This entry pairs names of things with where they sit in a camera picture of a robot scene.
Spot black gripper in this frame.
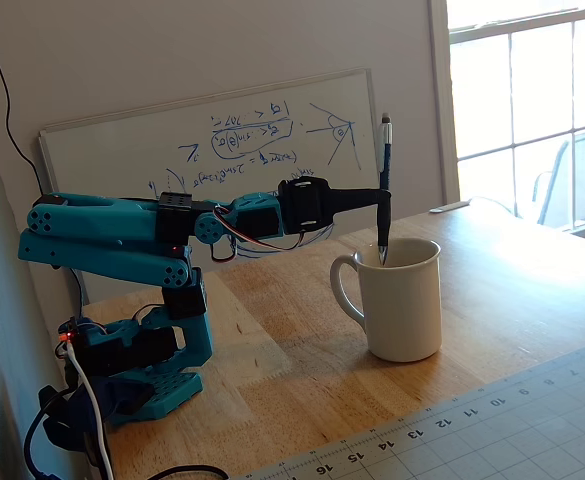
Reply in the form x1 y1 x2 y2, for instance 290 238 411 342
276 177 393 235

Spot dark blue mechanical pen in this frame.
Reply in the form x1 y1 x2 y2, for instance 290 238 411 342
375 112 395 268

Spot cream ceramic mug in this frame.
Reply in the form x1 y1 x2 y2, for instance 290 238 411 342
329 237 443 364

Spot small white strip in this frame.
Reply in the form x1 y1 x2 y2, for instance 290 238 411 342
430 200 472 214

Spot white framed window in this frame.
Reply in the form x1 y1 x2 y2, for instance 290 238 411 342
428 0 585 247

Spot whiteboard with blue writing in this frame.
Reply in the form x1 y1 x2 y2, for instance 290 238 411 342
38 68 389 306

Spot grey gridded cutting mat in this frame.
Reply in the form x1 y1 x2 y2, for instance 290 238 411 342
236 335 585 480

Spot dark blue table clamp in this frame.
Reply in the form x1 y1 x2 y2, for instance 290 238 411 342
43 376 154 452

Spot controller board with red light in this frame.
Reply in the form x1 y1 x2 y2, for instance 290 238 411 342
55 327 81 352

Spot black power cable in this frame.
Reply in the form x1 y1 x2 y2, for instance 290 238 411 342
23 384 231 480

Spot white usb cable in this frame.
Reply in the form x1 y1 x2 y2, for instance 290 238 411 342
65 343 116 480

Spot thin black wall cable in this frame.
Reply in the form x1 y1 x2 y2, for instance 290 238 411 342
0 0 48 196

